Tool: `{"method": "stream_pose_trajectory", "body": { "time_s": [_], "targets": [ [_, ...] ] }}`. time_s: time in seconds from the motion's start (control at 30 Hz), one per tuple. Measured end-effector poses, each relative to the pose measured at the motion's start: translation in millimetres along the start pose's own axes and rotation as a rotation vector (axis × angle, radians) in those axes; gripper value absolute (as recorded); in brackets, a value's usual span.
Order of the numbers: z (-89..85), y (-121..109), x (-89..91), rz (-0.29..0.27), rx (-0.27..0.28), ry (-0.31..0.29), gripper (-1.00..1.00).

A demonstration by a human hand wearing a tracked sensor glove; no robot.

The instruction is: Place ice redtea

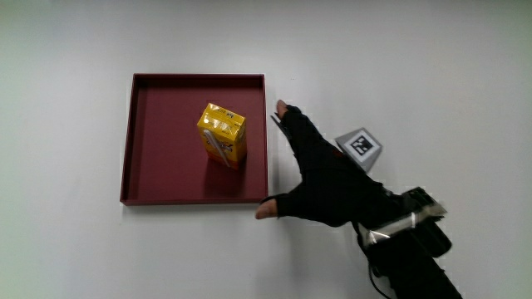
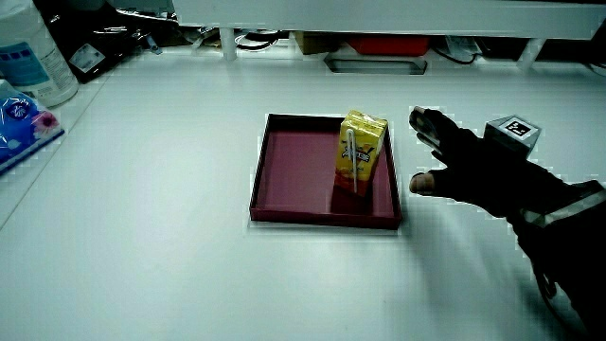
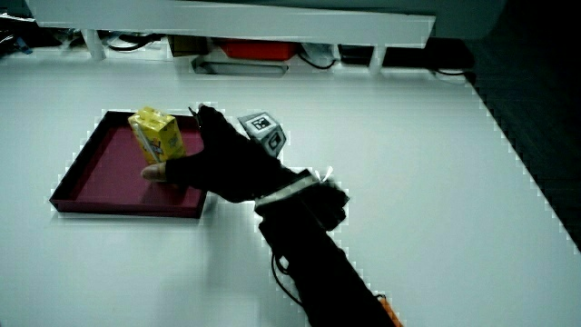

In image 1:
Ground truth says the person's right hand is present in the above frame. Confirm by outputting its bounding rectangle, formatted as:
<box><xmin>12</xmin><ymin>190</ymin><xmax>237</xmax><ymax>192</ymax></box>
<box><xmin>254</xmin><ymin>99</ymin><xmax>403</xmax><ymax>228</ymax></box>

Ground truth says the yellow ice redtea carton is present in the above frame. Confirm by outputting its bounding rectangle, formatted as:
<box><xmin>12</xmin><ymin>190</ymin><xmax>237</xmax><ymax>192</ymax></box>
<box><xmin>196</xmin><ymin>102</ymin><xmax>249</xmax><ymax>170</ymax></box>

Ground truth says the person's right forearm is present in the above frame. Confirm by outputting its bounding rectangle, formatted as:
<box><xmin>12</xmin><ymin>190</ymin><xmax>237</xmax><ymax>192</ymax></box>
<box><xmin>352</xmin><ymin>186</ymin><xmax>465</xmax><ymax>299</ymax></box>

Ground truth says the dark red square tray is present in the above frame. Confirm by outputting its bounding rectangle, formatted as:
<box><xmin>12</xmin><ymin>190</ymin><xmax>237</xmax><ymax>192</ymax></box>
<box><xmin>120</xmin><ymin>73</ymin><xmax>269</xmax><ymax>207</ymax></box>

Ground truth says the thin black cable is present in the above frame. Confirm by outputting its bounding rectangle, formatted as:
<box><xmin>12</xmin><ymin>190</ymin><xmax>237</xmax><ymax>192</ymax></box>
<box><xmin>367</xmin><ymin>263</ymin><xmax>392</xmax><ymax>299</ymax></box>

